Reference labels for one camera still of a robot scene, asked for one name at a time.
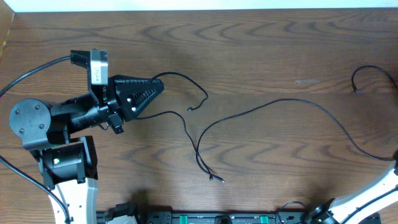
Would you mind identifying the black usb cable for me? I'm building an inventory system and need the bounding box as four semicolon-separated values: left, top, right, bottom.
195;65;398;184
135;72;215;182

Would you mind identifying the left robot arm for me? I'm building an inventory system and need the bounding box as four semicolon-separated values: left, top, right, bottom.
9;75;164;223

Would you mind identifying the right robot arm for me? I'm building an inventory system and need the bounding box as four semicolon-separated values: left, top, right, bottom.
303;153;397;224

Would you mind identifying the clear tape piece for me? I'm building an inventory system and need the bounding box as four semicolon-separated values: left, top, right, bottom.
295;78;320;85

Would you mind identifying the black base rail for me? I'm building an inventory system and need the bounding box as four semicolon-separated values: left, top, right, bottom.
96;201;306;224

